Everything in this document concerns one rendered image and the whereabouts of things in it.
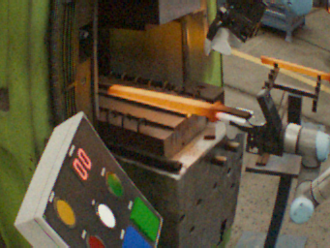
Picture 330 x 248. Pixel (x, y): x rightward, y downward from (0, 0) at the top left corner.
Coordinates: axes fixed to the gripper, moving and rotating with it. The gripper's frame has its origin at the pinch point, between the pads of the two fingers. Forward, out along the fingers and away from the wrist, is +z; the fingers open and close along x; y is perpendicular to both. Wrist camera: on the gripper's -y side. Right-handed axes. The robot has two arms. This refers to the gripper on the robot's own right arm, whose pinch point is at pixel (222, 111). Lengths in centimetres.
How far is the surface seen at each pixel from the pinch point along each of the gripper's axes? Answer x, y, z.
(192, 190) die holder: -9.6, 18.1, 3.2
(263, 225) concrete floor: 77, 102, 11
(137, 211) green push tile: -45.0, -1.9, -6.4
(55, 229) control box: -71, -15, -9
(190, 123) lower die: -0.5, 5.2, 8.9
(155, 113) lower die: -4.4, 2.4, 16.2
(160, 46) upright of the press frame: 22.9, -3.7, 31.9
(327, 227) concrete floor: 86, 103, -32
